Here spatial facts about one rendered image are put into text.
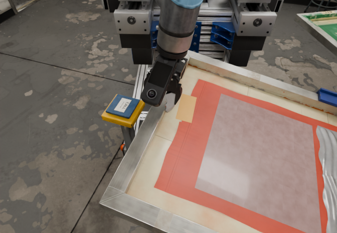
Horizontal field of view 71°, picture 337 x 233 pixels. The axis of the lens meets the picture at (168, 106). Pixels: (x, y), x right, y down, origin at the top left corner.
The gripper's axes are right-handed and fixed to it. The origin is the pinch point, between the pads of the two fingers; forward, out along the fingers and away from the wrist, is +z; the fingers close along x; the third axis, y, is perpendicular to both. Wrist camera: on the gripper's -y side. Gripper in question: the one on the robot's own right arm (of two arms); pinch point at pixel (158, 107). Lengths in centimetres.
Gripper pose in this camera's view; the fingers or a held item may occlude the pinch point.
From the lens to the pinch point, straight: 66.3
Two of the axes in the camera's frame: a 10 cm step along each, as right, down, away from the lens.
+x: -9.3, -3.5, 1.0
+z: -1.5, 6.3, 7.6
